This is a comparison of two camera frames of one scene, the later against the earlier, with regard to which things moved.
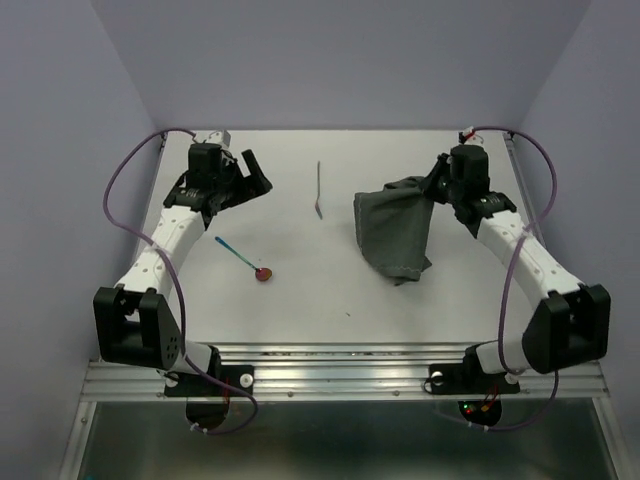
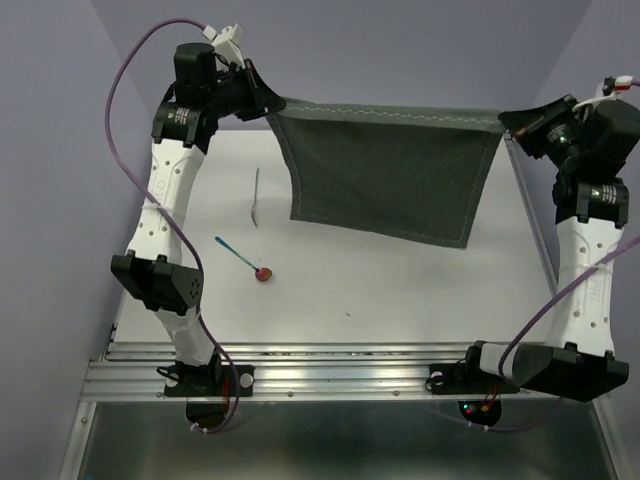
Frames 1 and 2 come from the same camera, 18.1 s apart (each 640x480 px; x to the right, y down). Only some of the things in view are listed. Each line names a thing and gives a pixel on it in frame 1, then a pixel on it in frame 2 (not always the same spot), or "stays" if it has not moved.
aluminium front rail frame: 337,373 stays
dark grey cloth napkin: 393,228 -> 402,171
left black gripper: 256,188 -> 266,99
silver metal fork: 318,194 -> 255,201
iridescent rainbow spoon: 262,274 stays
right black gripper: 430,190 -> 524,120
